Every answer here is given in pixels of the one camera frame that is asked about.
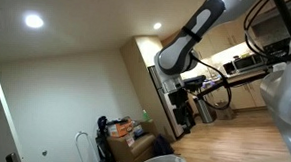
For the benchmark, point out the dark range hood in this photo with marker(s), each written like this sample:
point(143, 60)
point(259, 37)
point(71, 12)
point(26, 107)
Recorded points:
point(271, 31)

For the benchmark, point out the black backpack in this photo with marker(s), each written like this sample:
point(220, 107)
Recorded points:
point(102, 145)

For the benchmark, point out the silver microwave oven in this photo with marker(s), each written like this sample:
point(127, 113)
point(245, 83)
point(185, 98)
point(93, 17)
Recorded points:
point(248, 63)

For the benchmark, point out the small wall door stop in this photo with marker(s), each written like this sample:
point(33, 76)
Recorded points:
point(44, 153)

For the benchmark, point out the white red printed packet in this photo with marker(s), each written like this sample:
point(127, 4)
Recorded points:
point(130, 141)

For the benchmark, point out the large round ceiling light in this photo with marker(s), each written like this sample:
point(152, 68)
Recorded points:
point(34, 20)

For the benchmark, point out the brown paper bag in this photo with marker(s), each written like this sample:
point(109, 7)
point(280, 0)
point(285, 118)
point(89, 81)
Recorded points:
point(225, 112)

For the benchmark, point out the steel trash can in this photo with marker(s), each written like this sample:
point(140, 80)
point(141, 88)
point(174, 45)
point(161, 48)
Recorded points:
point(205, 110)

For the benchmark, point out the brown cardboard box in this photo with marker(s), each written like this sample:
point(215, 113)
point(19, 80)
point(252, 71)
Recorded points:
point(131, 152)

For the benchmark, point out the wooden kitchen cabinets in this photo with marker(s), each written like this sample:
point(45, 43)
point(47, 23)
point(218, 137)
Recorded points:
point(228, 35)
point(248, 94)

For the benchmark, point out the green bottle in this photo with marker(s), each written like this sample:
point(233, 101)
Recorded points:
point(146, 116)

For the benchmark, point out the black mounting pole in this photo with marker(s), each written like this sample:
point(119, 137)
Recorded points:
point(287, 15)

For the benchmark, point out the small black kitchen appliance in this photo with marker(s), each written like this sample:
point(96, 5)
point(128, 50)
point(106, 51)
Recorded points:
point(228, 68)

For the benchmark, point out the wooden lower kitchen cabinets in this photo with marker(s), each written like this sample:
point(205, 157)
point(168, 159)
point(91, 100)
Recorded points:
point(248, 94)

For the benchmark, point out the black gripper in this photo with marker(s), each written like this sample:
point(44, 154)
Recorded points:
point(178, 97)

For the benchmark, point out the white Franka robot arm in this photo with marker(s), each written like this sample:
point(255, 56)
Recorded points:
point(187, 43)

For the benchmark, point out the navy blue bag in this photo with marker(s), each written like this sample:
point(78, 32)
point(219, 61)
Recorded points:
point(163, 146)

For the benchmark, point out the white bladeless loop fan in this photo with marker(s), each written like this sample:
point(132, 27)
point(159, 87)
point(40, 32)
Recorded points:
point(78, 144)

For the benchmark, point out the stainless steel refrigerator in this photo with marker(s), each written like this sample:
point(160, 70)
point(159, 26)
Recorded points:
point(156, 88)

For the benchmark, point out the wooden upper kitchen cabinets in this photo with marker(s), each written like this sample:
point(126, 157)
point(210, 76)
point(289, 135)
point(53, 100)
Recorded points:
point(228, 35)

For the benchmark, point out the small round ceiling light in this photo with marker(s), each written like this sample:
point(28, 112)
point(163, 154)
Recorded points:
point(157, 26)

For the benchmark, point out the orange printed box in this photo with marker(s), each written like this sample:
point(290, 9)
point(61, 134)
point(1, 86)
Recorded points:
point(119, 129)

